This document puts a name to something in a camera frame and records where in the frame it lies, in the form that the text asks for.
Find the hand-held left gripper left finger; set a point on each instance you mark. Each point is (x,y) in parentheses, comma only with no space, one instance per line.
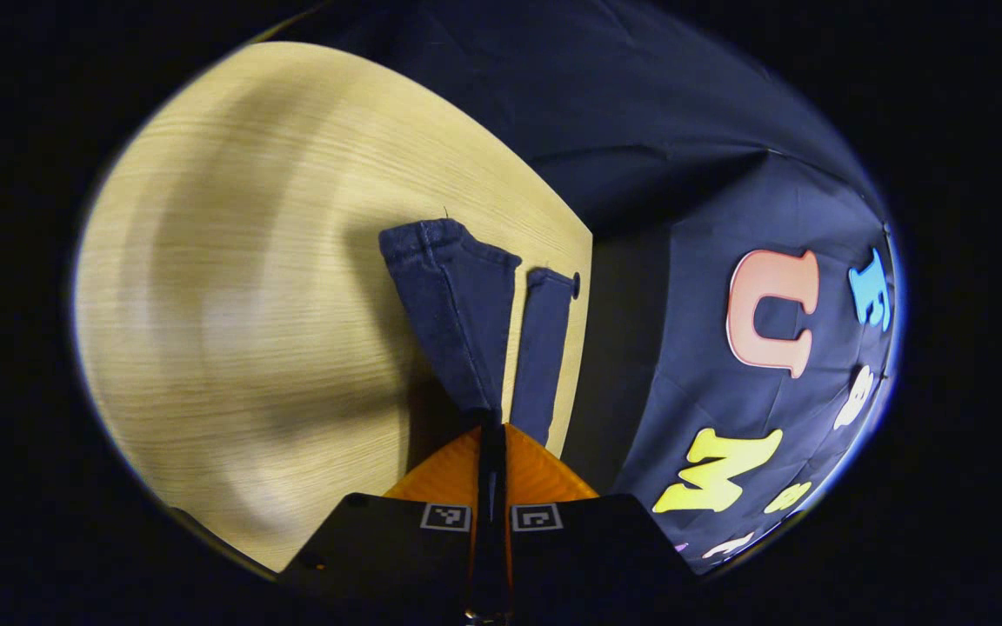
(397,556)

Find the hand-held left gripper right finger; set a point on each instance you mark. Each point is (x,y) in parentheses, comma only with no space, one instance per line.
(588,556)

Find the dark denim jeans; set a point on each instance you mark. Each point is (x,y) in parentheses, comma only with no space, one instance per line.
(457,304)

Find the black backdrop cloth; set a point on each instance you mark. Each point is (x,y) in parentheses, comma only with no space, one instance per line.
(640,130)

